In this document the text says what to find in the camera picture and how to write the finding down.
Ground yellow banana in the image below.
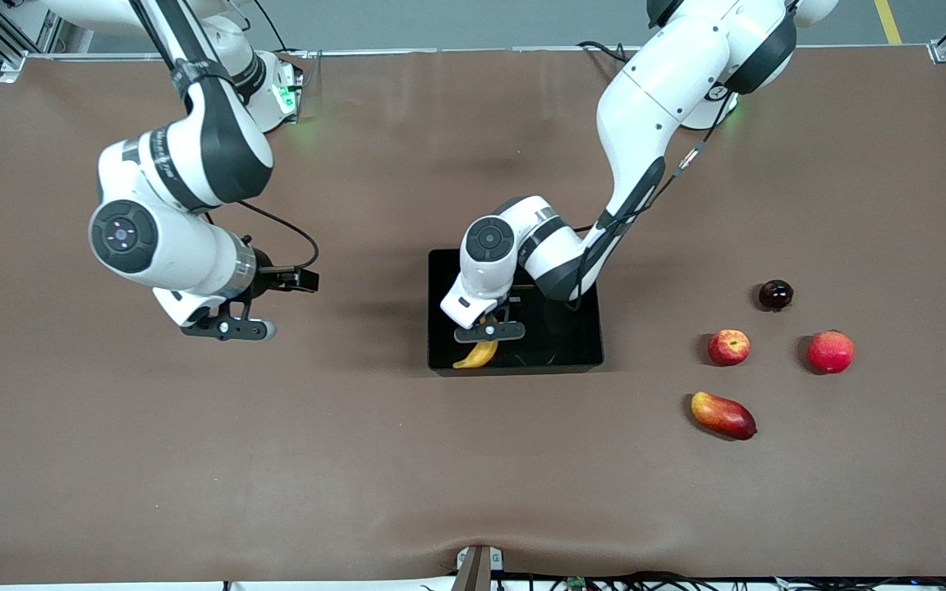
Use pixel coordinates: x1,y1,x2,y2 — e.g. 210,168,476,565
452,314,499,369

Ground black rectangular plastic box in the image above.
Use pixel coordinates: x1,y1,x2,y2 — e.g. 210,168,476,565
427,244,605,377

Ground small red yellow apple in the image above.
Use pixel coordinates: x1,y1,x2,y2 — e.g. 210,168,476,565
707,329,751,367

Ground brown table mat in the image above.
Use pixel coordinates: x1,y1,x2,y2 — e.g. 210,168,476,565
0,45,946,585

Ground red yellow mango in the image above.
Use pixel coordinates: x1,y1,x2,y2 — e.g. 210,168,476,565
691,391,758,442

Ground dark purple plum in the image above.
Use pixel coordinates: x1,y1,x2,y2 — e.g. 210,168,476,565
758,279,795,312

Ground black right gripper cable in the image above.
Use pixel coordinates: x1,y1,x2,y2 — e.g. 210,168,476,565
235,199,319,272

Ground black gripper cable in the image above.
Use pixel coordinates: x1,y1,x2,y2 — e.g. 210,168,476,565
567,78,732,311
235,199,319,272

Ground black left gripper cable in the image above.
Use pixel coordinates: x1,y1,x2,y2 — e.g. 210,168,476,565
567,78,732,311

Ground black right arm base cable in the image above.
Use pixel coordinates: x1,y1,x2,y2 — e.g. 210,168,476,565
255,0,322,62

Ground metal camera post bracket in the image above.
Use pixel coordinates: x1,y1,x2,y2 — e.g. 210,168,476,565
451,544,504,591

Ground black left arm base cables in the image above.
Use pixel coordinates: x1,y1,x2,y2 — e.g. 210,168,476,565
578,39,631,65

